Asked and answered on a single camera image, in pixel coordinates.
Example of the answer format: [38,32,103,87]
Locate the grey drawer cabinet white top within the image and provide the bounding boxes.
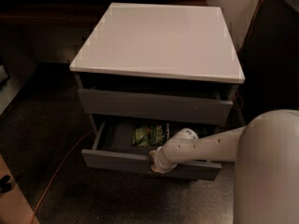
[69,2,246,182]

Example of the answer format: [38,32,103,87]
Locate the black object on box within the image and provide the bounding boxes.
[0,175,11,193]

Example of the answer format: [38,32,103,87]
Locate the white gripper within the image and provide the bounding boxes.
[149,147,177,174]

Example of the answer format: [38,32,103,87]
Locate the green jalapeno chip bag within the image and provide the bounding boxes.
[131,123,170,147]

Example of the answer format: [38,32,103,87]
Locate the grey drawer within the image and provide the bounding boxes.
[78,89,233,125]
[81,117,221,180]

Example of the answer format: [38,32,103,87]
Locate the orange power cable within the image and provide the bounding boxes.
[30,0,299,224]

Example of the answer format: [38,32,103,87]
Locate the grey top drawer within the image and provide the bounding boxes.
[78,89,233,125]

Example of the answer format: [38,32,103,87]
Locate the dark wooden shelf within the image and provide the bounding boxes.
[0,0,208,28]

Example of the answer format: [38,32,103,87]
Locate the brown cardboard box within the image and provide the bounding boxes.
[0,155,39,224]

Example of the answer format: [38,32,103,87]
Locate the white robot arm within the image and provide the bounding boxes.
[149,109,299,224]

